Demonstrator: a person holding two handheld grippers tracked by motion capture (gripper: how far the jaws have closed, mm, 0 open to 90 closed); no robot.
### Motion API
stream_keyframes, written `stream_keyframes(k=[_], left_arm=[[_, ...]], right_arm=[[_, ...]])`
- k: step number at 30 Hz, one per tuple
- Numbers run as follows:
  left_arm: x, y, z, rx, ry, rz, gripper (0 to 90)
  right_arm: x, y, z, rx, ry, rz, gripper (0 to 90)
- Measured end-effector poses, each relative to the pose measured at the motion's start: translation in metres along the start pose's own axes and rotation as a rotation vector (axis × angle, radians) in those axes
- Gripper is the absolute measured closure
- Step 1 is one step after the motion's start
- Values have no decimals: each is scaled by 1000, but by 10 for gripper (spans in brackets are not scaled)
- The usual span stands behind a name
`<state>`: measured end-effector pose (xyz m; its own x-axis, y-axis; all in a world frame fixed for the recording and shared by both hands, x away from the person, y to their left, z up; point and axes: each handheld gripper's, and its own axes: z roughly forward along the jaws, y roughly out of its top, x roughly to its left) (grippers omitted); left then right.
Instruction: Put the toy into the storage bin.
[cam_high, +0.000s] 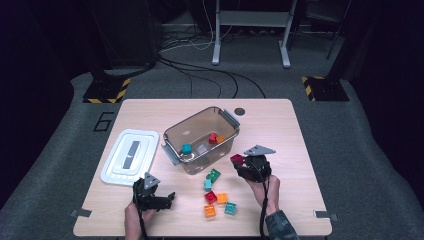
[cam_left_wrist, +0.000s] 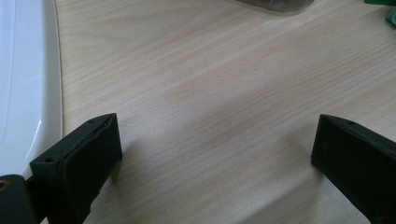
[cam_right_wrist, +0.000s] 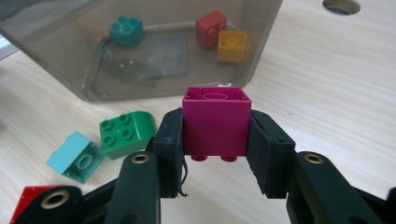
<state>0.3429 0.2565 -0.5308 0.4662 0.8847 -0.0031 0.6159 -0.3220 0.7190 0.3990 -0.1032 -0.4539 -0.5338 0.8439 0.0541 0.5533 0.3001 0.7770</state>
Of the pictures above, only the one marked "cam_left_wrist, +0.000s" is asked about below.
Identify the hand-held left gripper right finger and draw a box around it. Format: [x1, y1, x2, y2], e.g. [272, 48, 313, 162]
[311, 114, 396, 224]

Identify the white bin lid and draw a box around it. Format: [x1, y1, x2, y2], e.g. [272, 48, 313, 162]
[0, 0, 64, 177]

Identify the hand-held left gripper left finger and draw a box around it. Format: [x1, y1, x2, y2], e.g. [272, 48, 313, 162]
[29, 113, 123, 224]

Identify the transparent storage bin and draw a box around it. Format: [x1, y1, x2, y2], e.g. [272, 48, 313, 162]
[233, 0, 316, 14]

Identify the teal toy block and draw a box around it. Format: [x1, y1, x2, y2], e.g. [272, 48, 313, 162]
[386, 7, 396, 28]

